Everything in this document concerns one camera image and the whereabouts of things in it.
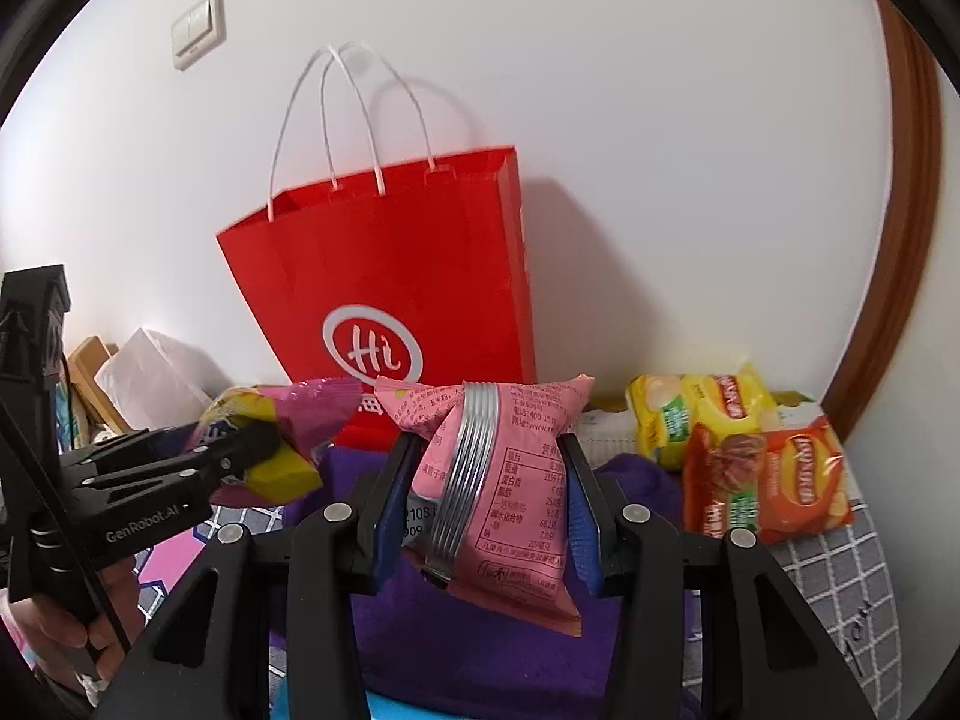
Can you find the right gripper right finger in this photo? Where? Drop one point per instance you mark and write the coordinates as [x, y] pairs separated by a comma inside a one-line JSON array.
[[765, 653]]

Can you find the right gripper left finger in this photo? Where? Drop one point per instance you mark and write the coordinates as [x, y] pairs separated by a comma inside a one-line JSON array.
[[204, 654]]

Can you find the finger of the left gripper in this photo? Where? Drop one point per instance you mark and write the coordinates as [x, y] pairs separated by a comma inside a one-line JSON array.
[[225, 450]]

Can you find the pink yellow snack bag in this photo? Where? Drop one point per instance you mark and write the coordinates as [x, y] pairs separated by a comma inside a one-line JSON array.
[[308, 415]]

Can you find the pink silver-banded snack packet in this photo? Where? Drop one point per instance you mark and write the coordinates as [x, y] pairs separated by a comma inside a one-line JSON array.
[[494, 473]]

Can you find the person's left hand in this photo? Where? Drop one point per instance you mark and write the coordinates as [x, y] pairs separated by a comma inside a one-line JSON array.
[[51, 632]]

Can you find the pink paper star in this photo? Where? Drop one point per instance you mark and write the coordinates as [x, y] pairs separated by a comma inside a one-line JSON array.
[[162, 566]]

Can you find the white plastic bag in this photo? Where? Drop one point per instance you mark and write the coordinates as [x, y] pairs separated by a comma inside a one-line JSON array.
[[157, 381]]

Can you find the wooden chair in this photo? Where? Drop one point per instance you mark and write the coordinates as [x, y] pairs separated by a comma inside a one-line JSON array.
[[84, 363]]

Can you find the orange chips bag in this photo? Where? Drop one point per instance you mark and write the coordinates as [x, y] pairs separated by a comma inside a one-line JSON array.
[[779, 485]]

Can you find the blue paper star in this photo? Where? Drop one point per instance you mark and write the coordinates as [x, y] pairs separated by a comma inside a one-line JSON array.
[[380, 708]]

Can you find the purple cloth basket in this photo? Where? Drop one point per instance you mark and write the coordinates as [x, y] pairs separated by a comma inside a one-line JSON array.
[[423, 647]]

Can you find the red paper shopping bag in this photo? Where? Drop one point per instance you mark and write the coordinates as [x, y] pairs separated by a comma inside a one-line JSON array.
[[413, 271]]

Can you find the yellow chips bag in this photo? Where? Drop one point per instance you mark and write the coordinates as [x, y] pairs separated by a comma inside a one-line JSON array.
[[667, 409]]

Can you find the white wall switch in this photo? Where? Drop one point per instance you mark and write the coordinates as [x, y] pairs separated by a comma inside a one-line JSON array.
[[202, 28]]

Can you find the brown wooden door frame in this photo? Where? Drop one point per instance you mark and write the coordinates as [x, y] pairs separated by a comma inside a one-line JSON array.
[[909, 220]]

